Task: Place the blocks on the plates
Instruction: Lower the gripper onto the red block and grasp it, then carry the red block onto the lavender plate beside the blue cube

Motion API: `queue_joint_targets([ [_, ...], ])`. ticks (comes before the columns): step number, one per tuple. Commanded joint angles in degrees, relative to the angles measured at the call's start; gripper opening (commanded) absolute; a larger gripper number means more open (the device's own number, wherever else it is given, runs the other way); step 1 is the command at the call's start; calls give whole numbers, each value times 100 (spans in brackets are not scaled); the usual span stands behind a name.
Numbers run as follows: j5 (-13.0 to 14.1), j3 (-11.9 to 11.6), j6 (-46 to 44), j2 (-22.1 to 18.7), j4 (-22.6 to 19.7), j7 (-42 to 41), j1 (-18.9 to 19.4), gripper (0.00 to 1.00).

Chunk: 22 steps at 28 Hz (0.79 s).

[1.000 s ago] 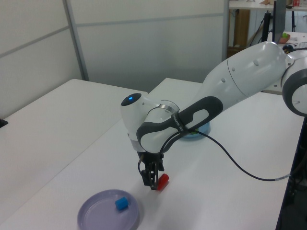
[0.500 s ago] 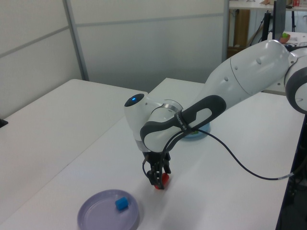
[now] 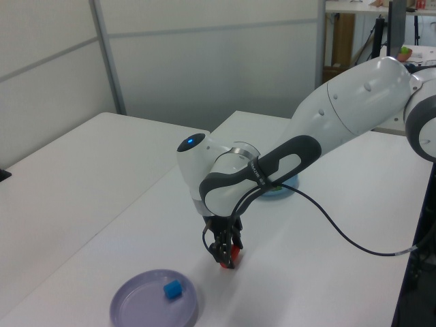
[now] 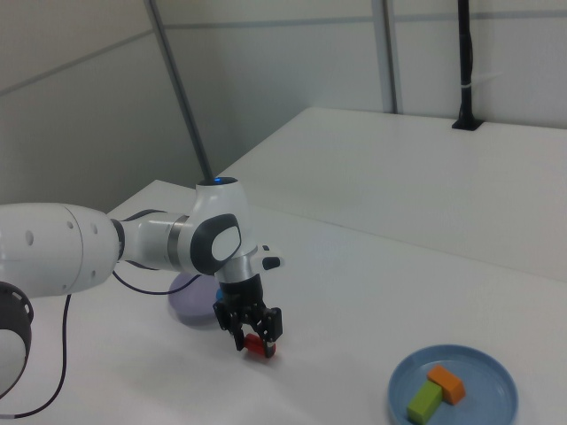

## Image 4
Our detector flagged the white cable tie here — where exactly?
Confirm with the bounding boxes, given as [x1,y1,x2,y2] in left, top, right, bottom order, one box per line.
[459,71,504,90]

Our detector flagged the pale grey partition post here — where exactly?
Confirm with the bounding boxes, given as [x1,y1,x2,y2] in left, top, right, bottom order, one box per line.
[379,0,405,114]

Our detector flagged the black pole with base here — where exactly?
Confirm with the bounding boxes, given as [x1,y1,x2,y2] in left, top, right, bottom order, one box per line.
[451,0,484,131]

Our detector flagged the orange rectangular block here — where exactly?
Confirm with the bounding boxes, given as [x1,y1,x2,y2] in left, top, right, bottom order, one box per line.
[427,365,467,406]

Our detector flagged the red cylinder block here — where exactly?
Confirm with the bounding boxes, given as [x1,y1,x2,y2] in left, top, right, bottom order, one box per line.
[245,334,278,359]

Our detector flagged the blue plate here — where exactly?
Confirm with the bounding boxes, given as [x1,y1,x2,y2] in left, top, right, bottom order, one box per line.
[387,344,519,425]

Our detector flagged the purple plate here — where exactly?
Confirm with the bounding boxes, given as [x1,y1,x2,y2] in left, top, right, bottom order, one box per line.
[167,271,222,331]

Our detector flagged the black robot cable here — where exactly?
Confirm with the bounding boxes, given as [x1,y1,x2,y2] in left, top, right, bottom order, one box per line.
[0,260,203,420]

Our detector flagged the green rectangular block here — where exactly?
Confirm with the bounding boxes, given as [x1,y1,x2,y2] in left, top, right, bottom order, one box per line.
[407,381,444,423]

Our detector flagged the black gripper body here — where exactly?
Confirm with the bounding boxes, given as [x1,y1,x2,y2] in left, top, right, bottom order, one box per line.
[216,274,268,318]

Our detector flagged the dark grey partition post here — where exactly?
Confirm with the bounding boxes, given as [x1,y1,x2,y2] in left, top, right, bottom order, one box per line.
[144,0,214,183]

